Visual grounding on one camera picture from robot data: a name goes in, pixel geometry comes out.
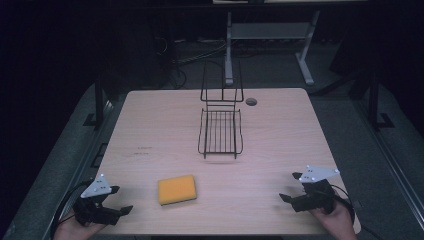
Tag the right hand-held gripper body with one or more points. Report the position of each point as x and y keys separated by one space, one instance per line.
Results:
x=316 y=193

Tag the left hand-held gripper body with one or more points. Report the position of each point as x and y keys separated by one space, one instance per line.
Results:
x=96 y=188

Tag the yellow sponge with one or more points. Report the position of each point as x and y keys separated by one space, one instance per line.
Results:
x=177 y=189

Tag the person's right hand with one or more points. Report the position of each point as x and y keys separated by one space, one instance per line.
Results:
x=335 y=225

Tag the person's left hand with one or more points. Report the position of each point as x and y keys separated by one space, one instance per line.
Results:
x=71 y=230

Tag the grey metal stand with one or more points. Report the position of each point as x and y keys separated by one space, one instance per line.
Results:
x=270 y=31

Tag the black upright post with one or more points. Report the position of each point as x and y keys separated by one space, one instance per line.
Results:
x=99 y=100
x=374 y=100

